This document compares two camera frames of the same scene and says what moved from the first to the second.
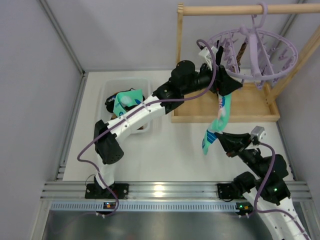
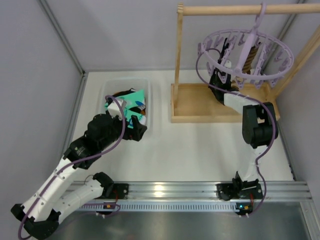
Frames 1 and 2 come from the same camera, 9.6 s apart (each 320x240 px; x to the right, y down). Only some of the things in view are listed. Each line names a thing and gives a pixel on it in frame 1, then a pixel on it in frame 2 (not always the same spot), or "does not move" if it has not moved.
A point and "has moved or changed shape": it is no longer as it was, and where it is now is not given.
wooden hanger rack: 249,103 does not move
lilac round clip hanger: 252,53 has moved or changed shape
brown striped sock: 238,56 -> 249,60
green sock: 124,99 has moved or changed shape
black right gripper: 243,144 -> 219,83
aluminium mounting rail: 70,196 does not move
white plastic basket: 111,86 does not move
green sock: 219,123 has moved or changed shape
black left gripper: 219,81 -> 132,130
